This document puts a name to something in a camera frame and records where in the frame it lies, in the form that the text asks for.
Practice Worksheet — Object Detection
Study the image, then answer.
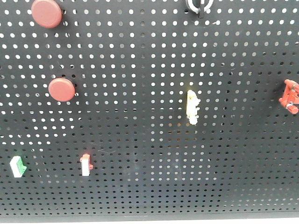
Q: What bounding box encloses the lower red round button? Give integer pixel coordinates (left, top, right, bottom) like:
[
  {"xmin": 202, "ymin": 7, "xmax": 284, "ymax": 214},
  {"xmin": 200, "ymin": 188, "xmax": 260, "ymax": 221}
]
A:
[{"xmin": 48, "ymin": 78, "xmax": 75, "ymax": 102}]

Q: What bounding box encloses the red round button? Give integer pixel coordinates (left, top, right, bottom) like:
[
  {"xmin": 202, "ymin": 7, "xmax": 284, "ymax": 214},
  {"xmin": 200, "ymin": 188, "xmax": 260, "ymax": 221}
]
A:
[
  {"xmin": 31, "ymin": 0, "xmax": 62, "ymax": 28},
  {"xmin": 48, "ymin": 78, "xmax": 75, "ymax": 102}
]

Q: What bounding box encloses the upper red round button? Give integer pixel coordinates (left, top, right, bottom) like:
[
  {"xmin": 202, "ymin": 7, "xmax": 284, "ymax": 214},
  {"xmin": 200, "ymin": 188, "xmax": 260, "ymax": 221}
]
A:
[{"xmin": 31, "ymin": 0, "xmax": 62, "ymax": 28}]

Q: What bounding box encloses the black perforated pegboard panel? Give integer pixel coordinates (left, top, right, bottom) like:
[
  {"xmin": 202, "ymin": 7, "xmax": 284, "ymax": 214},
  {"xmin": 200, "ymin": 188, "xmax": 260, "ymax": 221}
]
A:
[{"xmin": 0, "ymin": 0, "xmax": 299, "ymax": 223}]

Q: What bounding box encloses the yellow toggle switch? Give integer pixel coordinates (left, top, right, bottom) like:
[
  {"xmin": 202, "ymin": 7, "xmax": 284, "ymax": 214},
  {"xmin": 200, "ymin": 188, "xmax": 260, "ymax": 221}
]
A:
[{"xmin": 186, "ymin": 90, "xmax": 200, "ymax": 125}]

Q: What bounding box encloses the red white rocker switch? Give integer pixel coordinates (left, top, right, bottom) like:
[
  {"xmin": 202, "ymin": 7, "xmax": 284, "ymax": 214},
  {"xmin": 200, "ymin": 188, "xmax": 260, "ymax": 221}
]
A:
[{"xmin": 80, "ymin": 154, "xmax": 93, "ymax": 176}]

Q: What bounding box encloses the red toggle switch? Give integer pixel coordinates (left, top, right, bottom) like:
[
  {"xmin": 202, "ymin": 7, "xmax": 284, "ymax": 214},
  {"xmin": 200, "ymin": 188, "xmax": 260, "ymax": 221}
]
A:
[{"xmin": 279, "ymin": 79, "xmax": 299, "ymax": 114}]

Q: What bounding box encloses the green white rocker switch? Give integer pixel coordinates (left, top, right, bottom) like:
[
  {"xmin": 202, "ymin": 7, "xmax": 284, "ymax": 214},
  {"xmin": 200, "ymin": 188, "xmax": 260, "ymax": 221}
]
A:
[{"xmin": 9, "ymin": 156, "xmax": 27, "ymax": 178}]

